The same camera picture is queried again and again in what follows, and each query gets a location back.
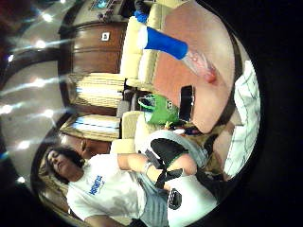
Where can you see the blue cushion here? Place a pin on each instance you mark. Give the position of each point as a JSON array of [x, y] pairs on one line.
[[140, 16]]

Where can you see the window blind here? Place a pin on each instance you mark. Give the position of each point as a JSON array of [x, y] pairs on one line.
[[99, 90], [94, 126]]

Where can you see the cream armchair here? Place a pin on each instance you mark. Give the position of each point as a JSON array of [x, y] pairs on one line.
[[129, 126]]

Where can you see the dark wooden cabinet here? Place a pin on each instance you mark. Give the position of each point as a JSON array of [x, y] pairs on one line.
[[91, 50]]

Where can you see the the person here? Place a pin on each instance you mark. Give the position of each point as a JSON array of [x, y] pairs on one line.
[[107, 189]]

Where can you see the green bag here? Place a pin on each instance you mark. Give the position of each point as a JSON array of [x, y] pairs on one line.
[[161, 110]]

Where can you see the blue-labelled clear plastic bottle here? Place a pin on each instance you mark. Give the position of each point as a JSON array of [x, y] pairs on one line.
[[164, 41]]

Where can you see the framed picture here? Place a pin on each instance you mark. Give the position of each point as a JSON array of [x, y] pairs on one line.
[[101, 4]]

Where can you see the white wall socket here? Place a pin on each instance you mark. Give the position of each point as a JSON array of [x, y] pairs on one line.
[[105, 36]]

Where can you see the cream sofa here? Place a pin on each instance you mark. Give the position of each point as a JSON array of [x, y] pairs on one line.
[[134, 50]]

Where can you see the white striped cloth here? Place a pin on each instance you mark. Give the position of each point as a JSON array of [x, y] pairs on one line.
[[247, 113]]

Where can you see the black box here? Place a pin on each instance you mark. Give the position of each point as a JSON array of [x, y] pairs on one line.
[[187, 102]]

